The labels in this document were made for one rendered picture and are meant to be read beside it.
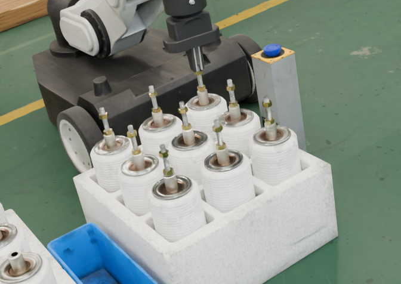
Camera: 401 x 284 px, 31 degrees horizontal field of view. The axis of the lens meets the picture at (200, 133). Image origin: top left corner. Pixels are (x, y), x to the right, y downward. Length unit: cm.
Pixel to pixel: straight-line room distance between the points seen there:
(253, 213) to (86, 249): 39
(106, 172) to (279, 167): 35
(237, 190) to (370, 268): 31
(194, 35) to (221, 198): 36
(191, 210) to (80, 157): 66
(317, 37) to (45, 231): 120
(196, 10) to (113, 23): 52
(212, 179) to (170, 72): 65
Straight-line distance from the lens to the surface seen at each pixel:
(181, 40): 150
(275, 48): 161
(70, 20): 210
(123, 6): 179
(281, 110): 164
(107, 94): 184
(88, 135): 178
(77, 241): 153
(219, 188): 135
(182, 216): 130
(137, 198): 140
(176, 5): 147
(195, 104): 159
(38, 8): 330
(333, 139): 188
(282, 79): 162
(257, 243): 140
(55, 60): 227
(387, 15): 262
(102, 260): 157
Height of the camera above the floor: 95
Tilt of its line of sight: 28 degrees down
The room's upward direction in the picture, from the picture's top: 11 degrees counter-clockwise
